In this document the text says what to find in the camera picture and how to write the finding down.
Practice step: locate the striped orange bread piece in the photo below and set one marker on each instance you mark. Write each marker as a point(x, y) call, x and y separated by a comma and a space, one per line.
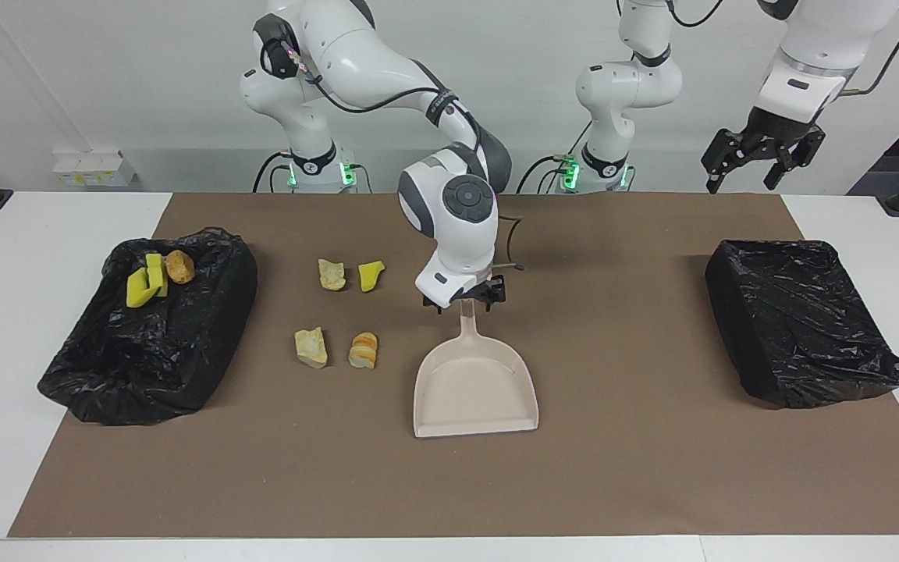
point(364, 350)

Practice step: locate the plain yellow sponge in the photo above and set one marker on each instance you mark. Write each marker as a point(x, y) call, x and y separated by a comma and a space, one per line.
point(139, 293)

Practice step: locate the white wall socket box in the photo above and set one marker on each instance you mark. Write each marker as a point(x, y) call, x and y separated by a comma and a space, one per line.
point(94, 170)

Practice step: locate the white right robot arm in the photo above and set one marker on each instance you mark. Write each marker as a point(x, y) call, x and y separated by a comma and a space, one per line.
point(449, 226)

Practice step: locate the yellow sponge with green side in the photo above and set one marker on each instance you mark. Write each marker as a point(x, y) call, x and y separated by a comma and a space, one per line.
point(156, 269)

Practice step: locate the small yellow sponge scrap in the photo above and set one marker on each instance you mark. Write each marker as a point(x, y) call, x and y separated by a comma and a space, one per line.
point(370, 275)

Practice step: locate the brown table mat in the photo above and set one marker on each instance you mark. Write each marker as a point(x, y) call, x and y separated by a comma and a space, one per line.
point(449, 484)

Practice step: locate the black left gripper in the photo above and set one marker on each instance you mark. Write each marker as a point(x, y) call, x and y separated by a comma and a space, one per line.
point(776, 129)

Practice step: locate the large pale bread chunk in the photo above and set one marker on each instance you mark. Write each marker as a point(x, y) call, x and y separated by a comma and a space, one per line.
point(311, 347)

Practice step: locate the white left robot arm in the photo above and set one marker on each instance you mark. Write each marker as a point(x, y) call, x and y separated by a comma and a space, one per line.
point(621, 94)

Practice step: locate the brown bread roll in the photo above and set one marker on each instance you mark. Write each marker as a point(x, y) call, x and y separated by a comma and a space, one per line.
point(179, 267)

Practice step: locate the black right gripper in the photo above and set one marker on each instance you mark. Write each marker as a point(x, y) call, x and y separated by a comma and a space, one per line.
point(469, 294)

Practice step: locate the black bag lined trash bin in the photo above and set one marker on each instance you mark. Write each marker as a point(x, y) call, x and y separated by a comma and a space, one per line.
point(801, 320)
point(153, 351)

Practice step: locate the beige plastic dustpan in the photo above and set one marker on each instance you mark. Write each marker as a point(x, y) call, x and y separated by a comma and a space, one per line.
point(473, 390)

